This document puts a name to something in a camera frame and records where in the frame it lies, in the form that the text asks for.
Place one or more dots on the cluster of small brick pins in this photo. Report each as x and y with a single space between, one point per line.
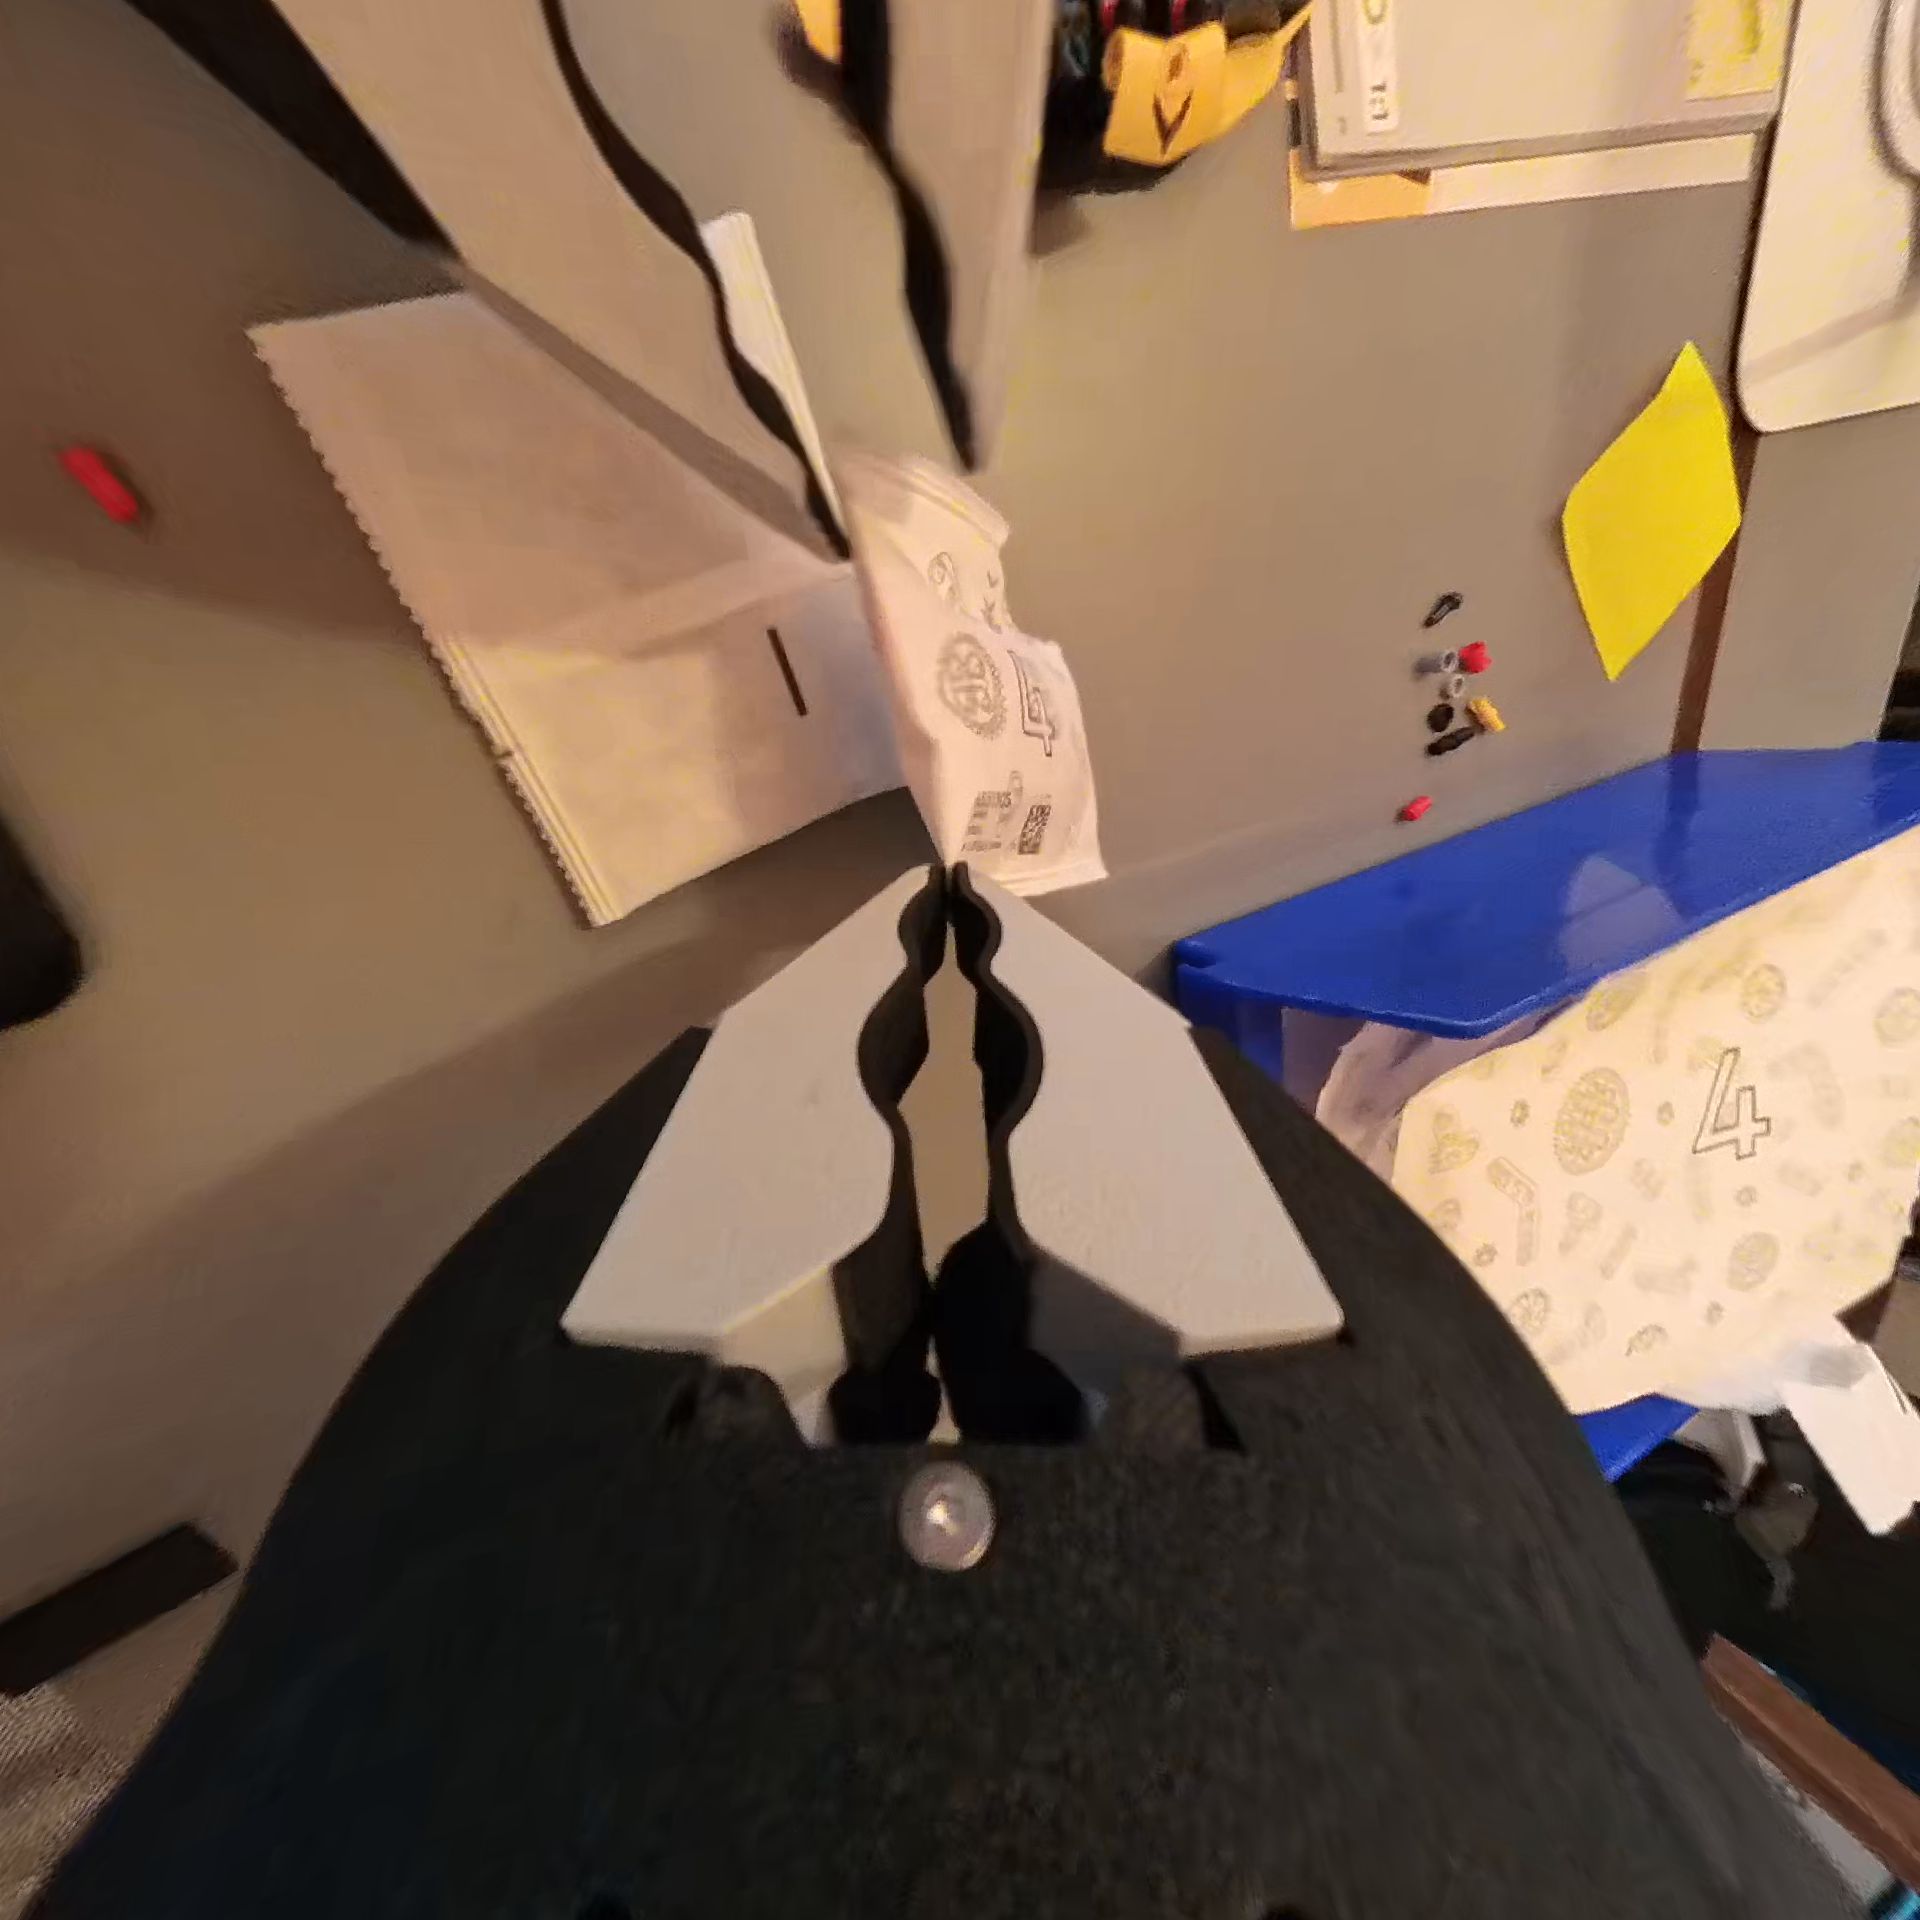
1454 692

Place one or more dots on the black dimpled chair armrest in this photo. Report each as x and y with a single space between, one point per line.
105 1606

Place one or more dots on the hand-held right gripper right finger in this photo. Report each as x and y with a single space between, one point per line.
1172 1185

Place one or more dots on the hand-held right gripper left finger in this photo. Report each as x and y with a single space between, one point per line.
734 1185

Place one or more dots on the instruction booklet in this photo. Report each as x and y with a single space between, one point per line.
1501 90

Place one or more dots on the plain white paper bag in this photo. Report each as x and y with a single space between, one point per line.
569 570

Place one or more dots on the white wooden book stand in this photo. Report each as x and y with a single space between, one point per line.
1830 225

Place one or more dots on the blue plastic bin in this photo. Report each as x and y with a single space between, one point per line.
1501 901

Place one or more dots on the yellow paper scrap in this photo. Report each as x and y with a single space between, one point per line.
1652 511

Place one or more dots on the small printed paper bag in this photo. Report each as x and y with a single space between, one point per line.
974 676

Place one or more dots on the yellow black brick car model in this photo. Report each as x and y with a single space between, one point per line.
1172 77

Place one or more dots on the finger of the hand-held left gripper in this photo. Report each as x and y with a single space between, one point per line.
974 149
525 196

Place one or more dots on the white paper sheet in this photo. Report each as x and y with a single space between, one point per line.
1861 1425

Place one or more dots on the large printed paper bag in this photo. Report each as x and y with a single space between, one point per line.
1652 1172

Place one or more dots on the grey desk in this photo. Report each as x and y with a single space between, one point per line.
1277 525

